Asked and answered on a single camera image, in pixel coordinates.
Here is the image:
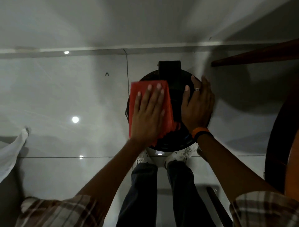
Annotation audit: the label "person's right hand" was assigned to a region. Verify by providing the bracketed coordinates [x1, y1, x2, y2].
[181, 75, 215, 134]

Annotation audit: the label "person's left hand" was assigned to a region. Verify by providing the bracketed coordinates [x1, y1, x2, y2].
[130, 83, 166, 146]

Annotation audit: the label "red cleaning cloth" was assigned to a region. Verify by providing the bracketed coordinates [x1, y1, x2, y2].
[128, 80, 181, 146]

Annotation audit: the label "person's left forearm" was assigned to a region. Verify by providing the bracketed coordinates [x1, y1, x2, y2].
[77, 138, 152, 211]

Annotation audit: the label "person's right forearm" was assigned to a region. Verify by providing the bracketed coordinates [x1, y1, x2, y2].
[197, 134, 279, 203]

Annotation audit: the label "orange wristband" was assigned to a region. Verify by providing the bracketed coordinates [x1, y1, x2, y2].
[192, 127, 210, 138]

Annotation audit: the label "black wristband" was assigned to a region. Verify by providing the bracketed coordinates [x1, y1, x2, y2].
[194, 131, 214, 142]

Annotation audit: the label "white right shoe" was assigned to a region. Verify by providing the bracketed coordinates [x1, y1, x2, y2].
[164, 143, 199, 169]

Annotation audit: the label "white shoe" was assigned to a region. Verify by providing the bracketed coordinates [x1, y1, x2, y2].
[164, 143, 199, 169]
[135, 150, 153, 167]

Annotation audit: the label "white left shoe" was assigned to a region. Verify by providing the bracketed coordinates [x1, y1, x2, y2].
[135, 150, 153, 167]

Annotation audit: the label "brown wooden pole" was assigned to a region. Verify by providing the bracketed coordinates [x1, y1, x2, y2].
[211, 38, 299, 67]

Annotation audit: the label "dark blue trousers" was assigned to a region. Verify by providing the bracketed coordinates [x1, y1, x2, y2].
[116, 161, 217, 227]

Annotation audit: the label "dark round wooden table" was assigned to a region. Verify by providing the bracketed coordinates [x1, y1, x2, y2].
[264, 92, 299, 195]

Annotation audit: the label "dark metal bar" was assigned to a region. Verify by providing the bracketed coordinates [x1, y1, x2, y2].
[206, 187, 234, 227]

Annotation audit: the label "orange curved object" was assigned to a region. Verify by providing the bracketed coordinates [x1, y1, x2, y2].
[284, 134, 299, 202]

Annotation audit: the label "plaid left shirt sleeve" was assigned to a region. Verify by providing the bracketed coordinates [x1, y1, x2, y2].
[15, 194, 106, 227]

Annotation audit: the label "plaid shirt sleeve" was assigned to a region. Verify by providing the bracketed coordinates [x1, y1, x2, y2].
[230, 191, 299, 227]
[15, 194, 106, 227]

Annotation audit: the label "plaid right shirt sleeve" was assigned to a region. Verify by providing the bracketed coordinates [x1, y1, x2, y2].
[230, 191, 299, 227]

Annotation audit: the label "white fabric sheet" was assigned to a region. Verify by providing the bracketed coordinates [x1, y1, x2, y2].
[0, 128, 29, 184]

